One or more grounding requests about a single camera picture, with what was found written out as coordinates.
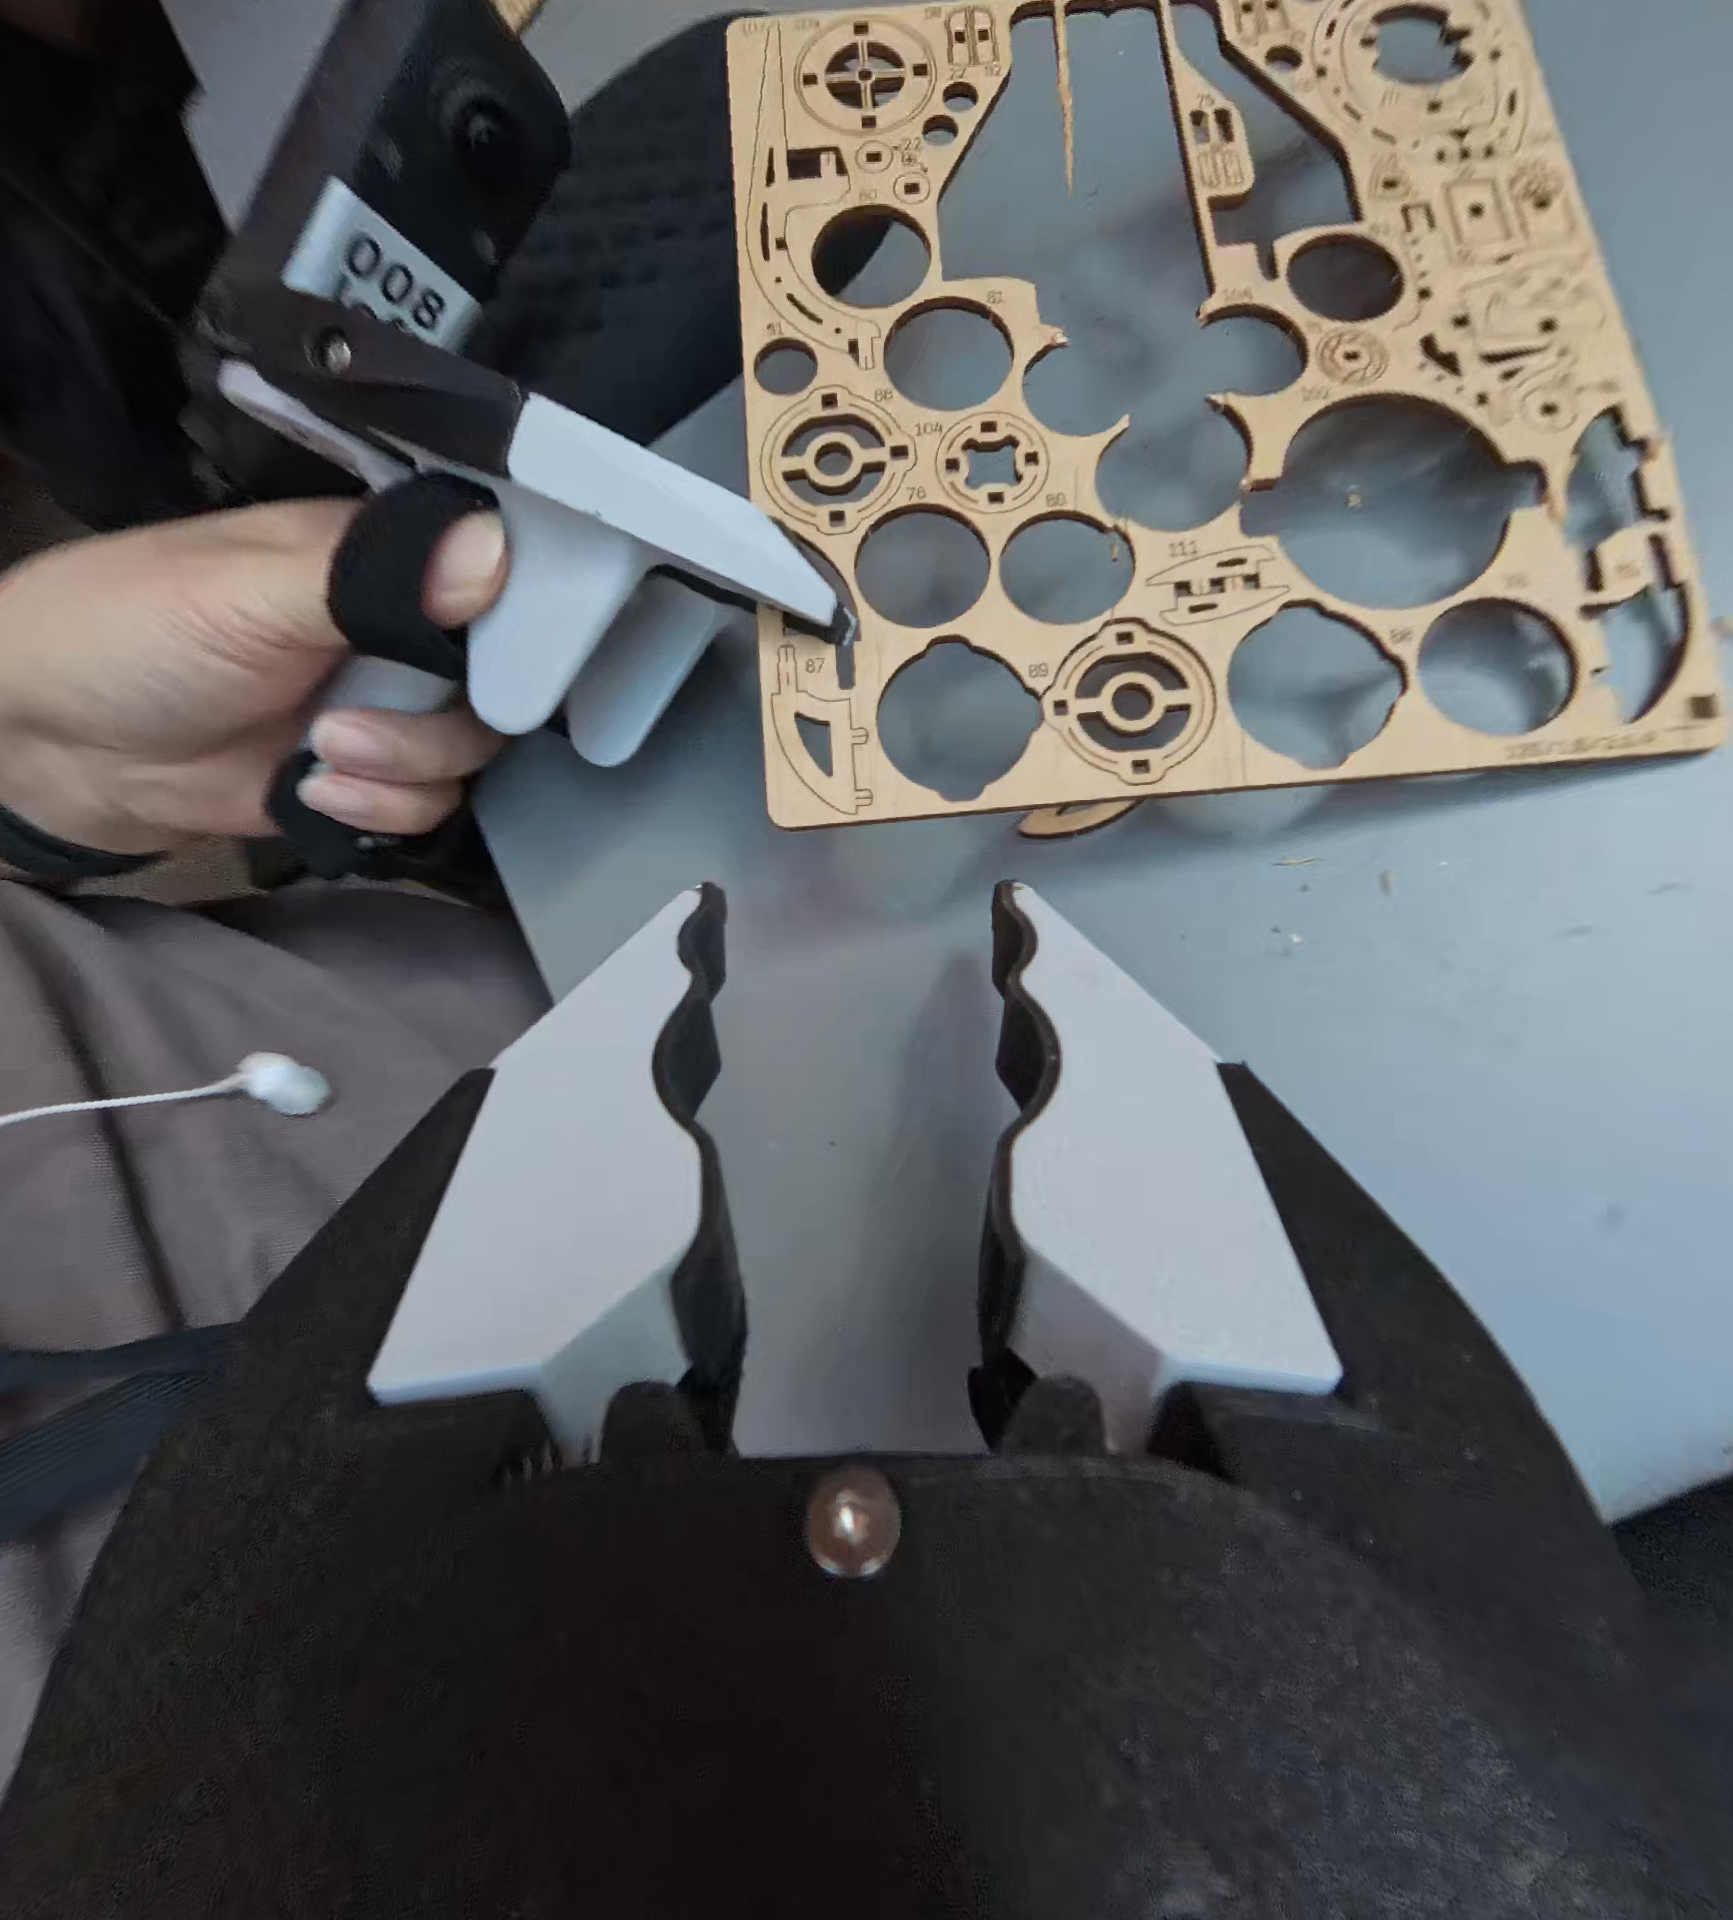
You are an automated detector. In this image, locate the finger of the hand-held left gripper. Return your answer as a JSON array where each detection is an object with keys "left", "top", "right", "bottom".
[{"left": 499, "top": 391, "right": 861, "bottom": 647}]

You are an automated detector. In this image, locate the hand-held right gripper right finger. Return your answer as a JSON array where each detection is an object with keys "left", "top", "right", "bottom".
[{"left": 972, "top": 878, "right": 1347, "bottom": 1456}]

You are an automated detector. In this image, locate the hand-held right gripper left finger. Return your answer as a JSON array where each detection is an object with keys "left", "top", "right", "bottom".
[{"left": 368, "top": 881, "right": 747, "bottom": 1468}]

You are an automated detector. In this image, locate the laser-cut wooden model sheet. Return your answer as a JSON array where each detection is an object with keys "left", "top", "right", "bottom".
[{"left": 723, "top": 0, "right": 1733, "bottom": 833}]

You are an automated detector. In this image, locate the person's left hand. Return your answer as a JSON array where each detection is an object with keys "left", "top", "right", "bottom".
[{"left": 0, "top": 498, "right": 514, "bottom": 862}]

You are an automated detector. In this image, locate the black mesh pad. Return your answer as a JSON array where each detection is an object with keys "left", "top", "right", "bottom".
[{"left": 483, "top": 22, "right": 747, "bottom": 453}]

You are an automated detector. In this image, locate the dark cloth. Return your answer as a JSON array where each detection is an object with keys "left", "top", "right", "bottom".
[{"left": 0, "top": 0, "right": 255, "bottom": 621}]

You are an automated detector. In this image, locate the white earbud with cable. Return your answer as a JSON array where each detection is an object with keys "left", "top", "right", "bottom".
[{"left": 0, "top": 1050, "right": 335, "bottom": 1165}]

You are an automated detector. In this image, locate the black webbing strap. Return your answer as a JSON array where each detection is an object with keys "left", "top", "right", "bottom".
[{"left": 0, "top": 1326, "right": 247, "bottom": 1596}]

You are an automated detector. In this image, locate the black wrist strap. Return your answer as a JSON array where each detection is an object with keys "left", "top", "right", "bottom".
[{"left": 0, "top": 705, "right": 165, "bottom": 881}]

